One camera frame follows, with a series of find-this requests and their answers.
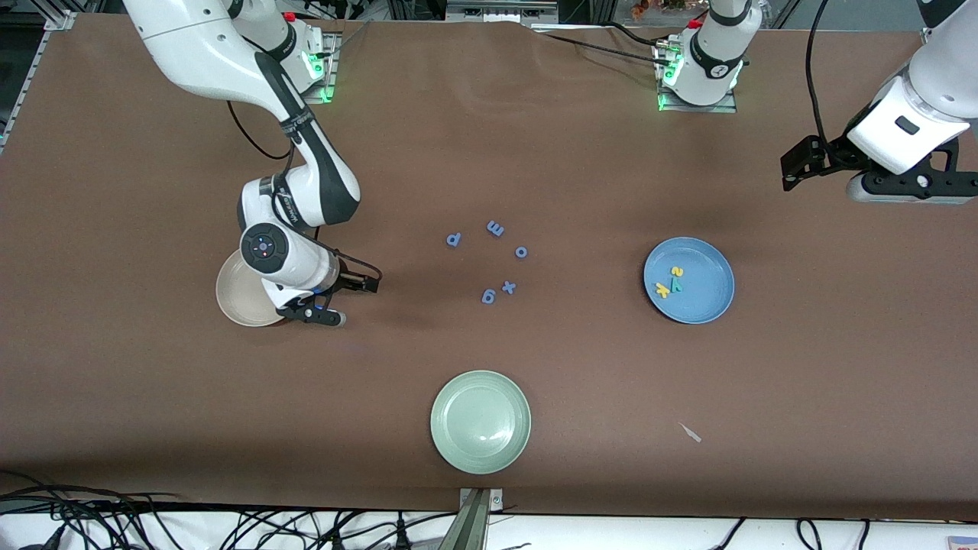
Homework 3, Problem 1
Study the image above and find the grey metal frame bar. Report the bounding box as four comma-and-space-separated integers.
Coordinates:
445, 0, 560, 24

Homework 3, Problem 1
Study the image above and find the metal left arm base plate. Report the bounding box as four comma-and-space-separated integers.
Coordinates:
656, 38, 739, 114

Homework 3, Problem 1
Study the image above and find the thin grey base cable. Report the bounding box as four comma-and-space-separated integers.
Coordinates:
329, 19, 373, 58

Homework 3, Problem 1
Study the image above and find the brown table cover sheet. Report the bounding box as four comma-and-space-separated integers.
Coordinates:
0, 14, 978, 524

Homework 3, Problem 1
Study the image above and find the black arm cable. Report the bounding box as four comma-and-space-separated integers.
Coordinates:
805, 0, 835, 146
226, 99, 383, 280

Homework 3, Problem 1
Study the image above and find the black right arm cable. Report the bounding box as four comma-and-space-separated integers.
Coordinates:
226, 99, 383, 280

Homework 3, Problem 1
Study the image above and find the black cable across cover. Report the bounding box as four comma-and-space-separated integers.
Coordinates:
527, 23, 673, 68

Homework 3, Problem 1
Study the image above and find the black floor cable tangle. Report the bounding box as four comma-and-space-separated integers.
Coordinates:
0, 472, 459, 550

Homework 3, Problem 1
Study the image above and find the blue round plate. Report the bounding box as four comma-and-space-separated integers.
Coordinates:
643, 237, 736, 325

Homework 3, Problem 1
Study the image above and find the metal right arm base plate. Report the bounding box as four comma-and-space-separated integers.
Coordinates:
302, 31, 341, 104

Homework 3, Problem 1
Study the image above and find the grey metal camera bracket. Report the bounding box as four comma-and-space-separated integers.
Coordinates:
439, 487, 505, 550

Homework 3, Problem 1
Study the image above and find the beige round plate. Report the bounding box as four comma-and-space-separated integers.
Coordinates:
215, 248, 285, 328

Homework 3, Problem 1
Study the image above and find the pale green round plate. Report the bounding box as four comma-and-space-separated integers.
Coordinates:
430, 370, 533, 475

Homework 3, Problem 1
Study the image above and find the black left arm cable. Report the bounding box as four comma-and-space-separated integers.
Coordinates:
805, 0, 835, 146

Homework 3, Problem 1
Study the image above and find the orange background object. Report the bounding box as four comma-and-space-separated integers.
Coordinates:
630, 0, 688, 20

